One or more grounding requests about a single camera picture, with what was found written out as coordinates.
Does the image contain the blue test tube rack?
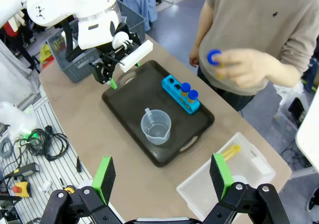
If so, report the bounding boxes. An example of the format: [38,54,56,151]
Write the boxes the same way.
[161,74,201,115]

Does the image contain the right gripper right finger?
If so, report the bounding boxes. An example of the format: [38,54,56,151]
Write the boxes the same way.
[204,153,291,224]

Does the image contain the person's right hand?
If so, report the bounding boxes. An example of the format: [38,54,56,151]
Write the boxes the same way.
[188,46,200,68]

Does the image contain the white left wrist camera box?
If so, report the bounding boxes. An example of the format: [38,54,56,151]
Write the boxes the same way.
[119,39,154,73]

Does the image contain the black handheld controller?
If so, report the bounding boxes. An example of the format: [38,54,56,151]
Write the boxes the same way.
[3,162,40,180]

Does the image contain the light blue garment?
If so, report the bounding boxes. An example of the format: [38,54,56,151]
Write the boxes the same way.
[123,0,158,32]

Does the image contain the person's right forearm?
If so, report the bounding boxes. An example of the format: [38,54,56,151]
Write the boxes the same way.
[193,0,212,50]

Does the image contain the grey cable coil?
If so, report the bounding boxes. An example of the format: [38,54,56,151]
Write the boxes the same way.
[0,136,13,159]

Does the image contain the yellow tube blue cap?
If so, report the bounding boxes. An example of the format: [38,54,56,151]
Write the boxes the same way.
[206,48,226,80]
[179,82,191,103]
[187,89,199,110]

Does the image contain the crumpled white plastic bag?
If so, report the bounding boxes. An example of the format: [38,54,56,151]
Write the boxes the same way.
[273,82,311,107]

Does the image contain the grey plastic basket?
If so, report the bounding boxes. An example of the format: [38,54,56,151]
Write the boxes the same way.
[46,0,146,84]

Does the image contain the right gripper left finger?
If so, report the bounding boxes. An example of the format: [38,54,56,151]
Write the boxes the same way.
[39,156,125,224]

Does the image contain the person's left hand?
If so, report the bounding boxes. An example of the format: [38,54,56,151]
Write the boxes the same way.
[214,48,276,90]

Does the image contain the yellow emergency stop button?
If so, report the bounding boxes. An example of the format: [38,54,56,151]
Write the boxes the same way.
[11,181,32,199]

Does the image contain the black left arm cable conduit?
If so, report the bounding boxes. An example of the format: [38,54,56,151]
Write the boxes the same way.
[61,18,84,62]

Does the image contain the small white bottle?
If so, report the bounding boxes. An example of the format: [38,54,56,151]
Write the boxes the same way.
[39,180,52,192]

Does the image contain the translucent white plastic bin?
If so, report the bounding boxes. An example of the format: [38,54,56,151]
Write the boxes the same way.
[175,131,277,221]

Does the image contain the black shoe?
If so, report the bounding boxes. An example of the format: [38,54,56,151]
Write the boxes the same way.
[306,186,319,212]

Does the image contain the dark brown serving tray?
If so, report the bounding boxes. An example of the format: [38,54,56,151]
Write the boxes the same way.
[101,59,215,168]

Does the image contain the white side table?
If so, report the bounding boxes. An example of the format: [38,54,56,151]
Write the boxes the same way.
[295,84,319,175]

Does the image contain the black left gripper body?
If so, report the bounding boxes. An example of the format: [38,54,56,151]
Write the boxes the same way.
[96,24,142,60]

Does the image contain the person's left forearm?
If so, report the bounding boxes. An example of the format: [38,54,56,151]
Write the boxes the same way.
[264,57,304,88]

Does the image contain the clear plastic measuring cup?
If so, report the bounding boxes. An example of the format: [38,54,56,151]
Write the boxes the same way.
[140,107,171,146]

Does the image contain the yellow green cloth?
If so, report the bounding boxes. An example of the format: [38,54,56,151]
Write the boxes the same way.
[39,43,54,65]

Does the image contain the slotted aluminium base plate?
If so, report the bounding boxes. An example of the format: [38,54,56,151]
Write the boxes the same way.
[0,94,125,224]

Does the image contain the person in beige sweater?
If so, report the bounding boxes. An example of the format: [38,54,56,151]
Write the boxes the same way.
[194,0,319,112]

